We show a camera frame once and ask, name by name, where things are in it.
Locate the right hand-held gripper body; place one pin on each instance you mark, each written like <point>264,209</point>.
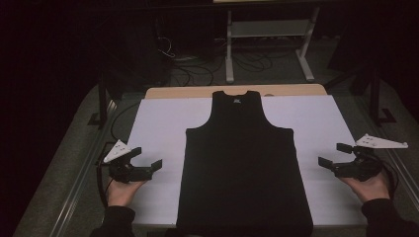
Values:
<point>360,168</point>

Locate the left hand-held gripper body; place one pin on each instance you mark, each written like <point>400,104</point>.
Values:
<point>131,173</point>

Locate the black tank top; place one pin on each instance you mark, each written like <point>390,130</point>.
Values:
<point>243,164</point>

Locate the person's left hand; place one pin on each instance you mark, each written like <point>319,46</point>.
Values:
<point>122,194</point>

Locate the person's right hand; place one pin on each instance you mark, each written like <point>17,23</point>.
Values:
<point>372,189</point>

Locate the metal floor rail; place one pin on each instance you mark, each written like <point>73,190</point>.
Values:
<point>408,184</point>
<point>79,187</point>

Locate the white metal table frame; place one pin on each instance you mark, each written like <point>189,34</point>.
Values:
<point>229,49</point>

